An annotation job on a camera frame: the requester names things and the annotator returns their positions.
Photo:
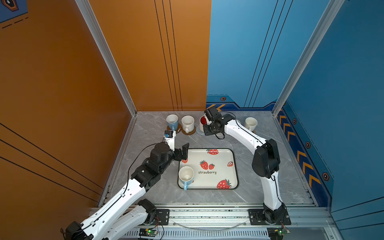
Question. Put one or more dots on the red interior mug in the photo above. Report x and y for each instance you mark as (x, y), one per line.
(202, 123)

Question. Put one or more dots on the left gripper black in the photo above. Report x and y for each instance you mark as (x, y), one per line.
(178, 157)

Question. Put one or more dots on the left green circuit board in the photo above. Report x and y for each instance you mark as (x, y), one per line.
(148, 234)

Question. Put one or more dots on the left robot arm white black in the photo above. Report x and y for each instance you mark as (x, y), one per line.
(127, 210)

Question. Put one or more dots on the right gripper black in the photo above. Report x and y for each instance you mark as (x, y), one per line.
(206, 132)

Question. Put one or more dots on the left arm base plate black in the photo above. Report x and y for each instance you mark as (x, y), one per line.
(162, 217)

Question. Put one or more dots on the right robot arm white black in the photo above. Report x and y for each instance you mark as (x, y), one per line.
(265, 162)

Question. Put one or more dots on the aluminium front rail frame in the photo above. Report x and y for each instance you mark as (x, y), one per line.
(230, 222)

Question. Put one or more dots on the white speckled mug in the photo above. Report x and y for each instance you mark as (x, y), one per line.
(188, 123)

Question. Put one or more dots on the aluminium corner post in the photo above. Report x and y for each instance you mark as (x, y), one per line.
(318, 34)
(99, 38)

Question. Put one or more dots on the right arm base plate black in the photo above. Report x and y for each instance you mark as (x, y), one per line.
(255, 216)

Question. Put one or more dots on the white strawberry tray black rim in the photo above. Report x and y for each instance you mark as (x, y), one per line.
(214, 169)

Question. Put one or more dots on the dark brown wooden round coaster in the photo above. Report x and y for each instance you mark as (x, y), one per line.
(179, 128)

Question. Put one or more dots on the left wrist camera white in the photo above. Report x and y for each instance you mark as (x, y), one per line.
(169, 138)

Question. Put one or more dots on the right aluminium corner post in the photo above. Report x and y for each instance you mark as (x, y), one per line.
(318, 34)

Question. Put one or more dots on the left aluminium corner post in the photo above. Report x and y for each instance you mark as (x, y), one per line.
(99, 38)

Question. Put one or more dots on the light blue mug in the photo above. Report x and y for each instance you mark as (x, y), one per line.
(186, 176)

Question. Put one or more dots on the grey woven rope coaster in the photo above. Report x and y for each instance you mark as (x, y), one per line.
(200, 133)

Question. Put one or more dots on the green circuit board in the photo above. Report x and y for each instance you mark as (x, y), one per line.
(278, 234)
(148, 234)

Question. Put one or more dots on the light brown wooden round coaster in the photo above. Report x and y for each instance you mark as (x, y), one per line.
(189, 133)

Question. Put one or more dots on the right green circuit board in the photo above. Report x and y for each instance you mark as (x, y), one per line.
(278, 234)

